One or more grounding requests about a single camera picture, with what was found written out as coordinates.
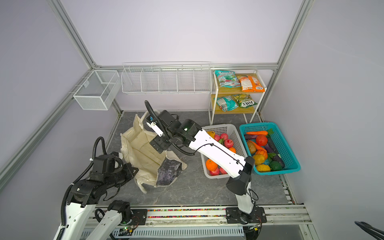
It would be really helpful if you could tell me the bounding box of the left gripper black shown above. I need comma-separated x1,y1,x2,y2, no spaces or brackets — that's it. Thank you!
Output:
105,162,139,189

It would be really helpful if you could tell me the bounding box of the cream canvas tote bag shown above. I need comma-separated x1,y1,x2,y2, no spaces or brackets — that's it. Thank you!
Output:
119,112,188,194

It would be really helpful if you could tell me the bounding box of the yellow orange mango fruit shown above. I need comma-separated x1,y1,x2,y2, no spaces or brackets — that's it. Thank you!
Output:
207,131,216,139

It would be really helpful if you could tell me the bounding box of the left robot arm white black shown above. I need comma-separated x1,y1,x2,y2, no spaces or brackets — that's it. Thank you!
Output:
54,137,139,240

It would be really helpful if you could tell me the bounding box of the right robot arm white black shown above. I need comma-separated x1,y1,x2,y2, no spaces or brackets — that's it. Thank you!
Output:
145,101,266,225

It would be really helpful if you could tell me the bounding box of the teal snack bag lower shelf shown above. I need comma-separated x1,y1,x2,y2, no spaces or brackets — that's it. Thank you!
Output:
217,96,239,112

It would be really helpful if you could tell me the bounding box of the teal snack bag shelf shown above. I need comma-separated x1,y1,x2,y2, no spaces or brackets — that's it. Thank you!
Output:
217,96,239,112
215,70,241,88

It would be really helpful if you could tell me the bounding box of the teal snack bag top shelf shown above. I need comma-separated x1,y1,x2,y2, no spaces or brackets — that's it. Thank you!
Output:
215,70,241,88

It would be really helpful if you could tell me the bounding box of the green snack bag lower shelf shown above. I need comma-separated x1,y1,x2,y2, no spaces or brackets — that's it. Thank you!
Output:
232,94,257,109

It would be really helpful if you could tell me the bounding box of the orange snack bag top shelf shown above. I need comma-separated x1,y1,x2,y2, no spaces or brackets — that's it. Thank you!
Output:
237,75,265,93

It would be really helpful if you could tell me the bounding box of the red apple back left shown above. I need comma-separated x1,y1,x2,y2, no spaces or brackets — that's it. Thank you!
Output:
214,135,221,142

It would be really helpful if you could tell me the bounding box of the red apple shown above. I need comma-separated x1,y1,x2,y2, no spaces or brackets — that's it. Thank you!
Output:
219,167,227,175
214,135,221,142
220,133,229,141
210,168,220,176
224,139,234,149

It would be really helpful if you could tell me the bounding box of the red apple back right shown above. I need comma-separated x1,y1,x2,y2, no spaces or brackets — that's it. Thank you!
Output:
220,133,229,141

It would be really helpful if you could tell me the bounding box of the red apple centre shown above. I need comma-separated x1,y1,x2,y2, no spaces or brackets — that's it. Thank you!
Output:
224,139,234,149

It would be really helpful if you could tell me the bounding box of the red apple front left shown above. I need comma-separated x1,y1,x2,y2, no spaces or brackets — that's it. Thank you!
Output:
210,168,220,176

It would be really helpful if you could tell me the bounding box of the small orange tangerine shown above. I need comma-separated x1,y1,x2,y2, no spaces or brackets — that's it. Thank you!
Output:
229,147,237,154

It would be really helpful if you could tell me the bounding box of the red apple front middle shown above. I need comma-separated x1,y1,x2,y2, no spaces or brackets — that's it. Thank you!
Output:
219,167,227,175

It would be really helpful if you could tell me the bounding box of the white two-tier wooden shelf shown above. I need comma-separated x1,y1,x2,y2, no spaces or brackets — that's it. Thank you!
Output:
208,70,267,125

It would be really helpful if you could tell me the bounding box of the white mesh box basket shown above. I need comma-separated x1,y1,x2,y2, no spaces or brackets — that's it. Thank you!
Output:
74,70,122,111

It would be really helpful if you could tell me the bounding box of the brown potato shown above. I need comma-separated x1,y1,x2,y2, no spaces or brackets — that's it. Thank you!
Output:
247,141,257,156

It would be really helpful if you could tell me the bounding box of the orange carrot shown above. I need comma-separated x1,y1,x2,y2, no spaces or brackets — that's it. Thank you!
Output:
246,129,274,136

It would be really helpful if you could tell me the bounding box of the orange pumpkin vegetable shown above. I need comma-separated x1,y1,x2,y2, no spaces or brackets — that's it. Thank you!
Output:
255,150,268,160

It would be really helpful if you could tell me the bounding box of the red tomato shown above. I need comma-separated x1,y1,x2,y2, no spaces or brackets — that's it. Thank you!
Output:
255,135,268,147

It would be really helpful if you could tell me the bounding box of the yellow bell pepper vegetable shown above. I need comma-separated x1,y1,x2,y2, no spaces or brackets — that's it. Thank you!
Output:
253,154,266,166

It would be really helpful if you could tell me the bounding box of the yellow corn vegetable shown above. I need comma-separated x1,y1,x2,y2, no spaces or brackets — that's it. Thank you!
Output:
256,164,271,173

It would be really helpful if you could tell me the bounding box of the purple eggplant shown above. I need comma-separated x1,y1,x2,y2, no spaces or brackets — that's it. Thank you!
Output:
244,134,286,168

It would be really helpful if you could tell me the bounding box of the green avocado vegetable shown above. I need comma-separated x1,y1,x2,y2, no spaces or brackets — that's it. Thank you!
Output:
269,161,283,172

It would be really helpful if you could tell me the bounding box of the black tripod leg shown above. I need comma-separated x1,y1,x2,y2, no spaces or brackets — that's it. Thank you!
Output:
355,221,384,240

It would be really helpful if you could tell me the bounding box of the white wire wall basket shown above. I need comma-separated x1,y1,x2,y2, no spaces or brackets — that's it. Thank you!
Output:
121,62,213,94

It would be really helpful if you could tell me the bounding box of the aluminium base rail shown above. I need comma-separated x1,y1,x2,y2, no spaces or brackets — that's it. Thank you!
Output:
71,205,313,240

